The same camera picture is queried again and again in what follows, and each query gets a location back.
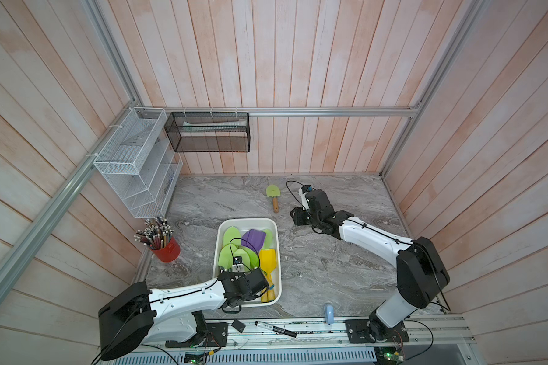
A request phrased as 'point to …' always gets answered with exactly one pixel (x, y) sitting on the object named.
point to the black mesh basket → (209, 131)
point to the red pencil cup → (157, 236)
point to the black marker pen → (277, 330)
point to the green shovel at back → (268, 239)
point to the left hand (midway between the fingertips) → (244, 292)
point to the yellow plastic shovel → (268, 265)
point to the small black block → (238, 325)
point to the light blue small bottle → (329, 312)
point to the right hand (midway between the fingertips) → (292, 211)
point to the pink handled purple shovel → (253, 238)
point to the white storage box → (262, 224)
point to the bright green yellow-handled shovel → (250, 258)
